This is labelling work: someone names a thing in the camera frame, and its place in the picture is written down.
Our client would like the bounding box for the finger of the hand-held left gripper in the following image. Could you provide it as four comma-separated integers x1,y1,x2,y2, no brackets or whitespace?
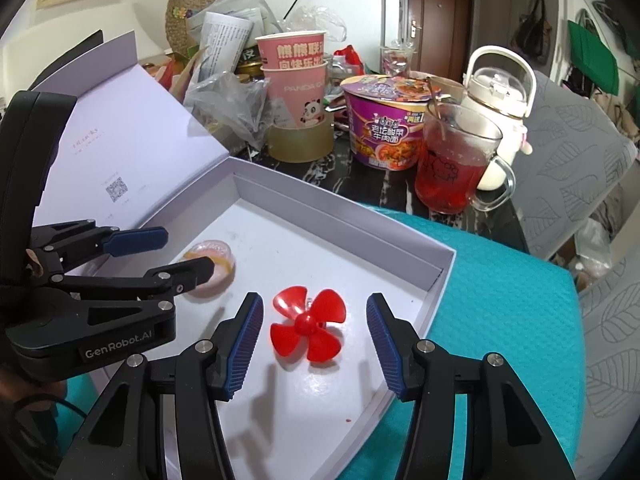
47,256,217,307
27,219,169,273

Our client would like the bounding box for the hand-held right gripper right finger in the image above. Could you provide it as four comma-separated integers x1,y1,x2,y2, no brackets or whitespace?
366,292,578,480

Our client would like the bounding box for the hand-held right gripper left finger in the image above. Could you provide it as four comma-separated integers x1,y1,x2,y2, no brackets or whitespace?
52,292,265,480

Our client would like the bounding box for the orange jelly cup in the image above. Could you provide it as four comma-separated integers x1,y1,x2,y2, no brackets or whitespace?
182,240,237,301

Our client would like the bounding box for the red plastic propeller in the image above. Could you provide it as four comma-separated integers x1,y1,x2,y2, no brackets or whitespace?
270,286,347,365

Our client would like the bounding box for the white gift box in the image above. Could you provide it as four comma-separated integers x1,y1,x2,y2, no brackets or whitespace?
30,30,458,476

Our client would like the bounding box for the black flat board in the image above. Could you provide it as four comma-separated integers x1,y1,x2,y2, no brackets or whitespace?
30,30,103,91

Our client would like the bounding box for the teal table mat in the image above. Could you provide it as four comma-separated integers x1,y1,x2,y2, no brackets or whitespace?
65,200,586,480

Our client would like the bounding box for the clear tape roll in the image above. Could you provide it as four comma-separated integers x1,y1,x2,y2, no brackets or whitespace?
265,110,335,162

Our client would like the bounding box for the glass mug with red drink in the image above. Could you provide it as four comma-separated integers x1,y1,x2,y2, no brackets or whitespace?
414,100,516,215

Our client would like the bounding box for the pink panda paper cup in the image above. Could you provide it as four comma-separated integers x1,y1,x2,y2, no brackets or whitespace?
260,60,331,131

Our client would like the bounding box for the folded newspaper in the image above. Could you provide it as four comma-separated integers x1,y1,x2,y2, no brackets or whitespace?
190,10,253,86

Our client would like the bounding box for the purple instant noodle bowl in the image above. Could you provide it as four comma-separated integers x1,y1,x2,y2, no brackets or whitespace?
340,74,441,170

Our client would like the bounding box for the grey leaf-pattern chair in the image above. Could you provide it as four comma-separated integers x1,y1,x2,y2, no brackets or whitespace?
512,67,640,261
575,255,640,418

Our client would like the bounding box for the metal spoon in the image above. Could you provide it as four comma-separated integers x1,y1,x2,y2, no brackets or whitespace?
425,76,448,126

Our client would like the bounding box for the grey plastic mailer bag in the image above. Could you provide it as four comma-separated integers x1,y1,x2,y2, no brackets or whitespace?
215,0,281,36

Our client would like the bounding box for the red plastic bag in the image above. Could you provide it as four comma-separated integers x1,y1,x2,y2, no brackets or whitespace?
332,45,366,66

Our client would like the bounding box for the crumpled clear plastic bag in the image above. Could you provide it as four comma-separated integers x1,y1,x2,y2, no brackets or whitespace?
285,5,348,43

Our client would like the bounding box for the white teapot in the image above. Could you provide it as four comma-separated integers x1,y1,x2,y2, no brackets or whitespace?
460,45,537,191

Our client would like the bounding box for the clear glass jar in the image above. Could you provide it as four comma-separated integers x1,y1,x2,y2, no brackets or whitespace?
380,42,418,78

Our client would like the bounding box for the brown door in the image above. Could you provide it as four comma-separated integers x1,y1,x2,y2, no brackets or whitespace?
407,0,473,81

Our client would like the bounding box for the dark hanging bag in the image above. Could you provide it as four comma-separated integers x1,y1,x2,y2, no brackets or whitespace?
515,0,551,63

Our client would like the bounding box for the green tote bag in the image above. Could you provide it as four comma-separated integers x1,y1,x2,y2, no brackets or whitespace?
567,10,621,96

